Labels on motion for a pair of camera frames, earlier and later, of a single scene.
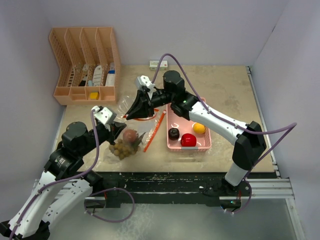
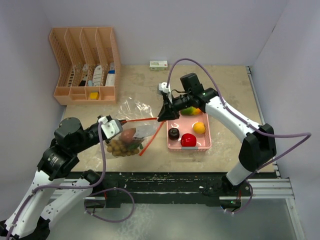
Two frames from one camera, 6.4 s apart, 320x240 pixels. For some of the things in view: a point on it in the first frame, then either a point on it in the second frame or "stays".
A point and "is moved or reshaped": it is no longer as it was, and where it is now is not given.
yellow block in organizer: [94, 95] stays
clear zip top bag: [137, 136] is moved or reshaped
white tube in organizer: [97, 75] stays
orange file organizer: [89, 64] stays
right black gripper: [141, 107] to [168, 112]
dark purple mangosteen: [173, 134] stays
